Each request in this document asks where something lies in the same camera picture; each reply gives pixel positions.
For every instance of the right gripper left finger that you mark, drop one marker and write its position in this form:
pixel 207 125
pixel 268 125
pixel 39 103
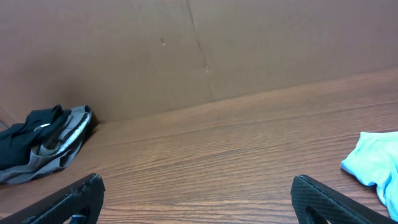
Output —
pixel 79 202

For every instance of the folded grey shorts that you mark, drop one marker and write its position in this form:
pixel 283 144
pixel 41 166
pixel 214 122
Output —
pixel 54 154

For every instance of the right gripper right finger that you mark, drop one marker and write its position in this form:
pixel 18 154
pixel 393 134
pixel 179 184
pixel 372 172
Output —
pixel 316 203

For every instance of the black t-shirt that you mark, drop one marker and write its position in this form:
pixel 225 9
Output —
pixel 17 141

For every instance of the light blue t-shirt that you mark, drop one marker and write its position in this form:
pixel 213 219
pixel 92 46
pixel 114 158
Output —
pixel 374 162

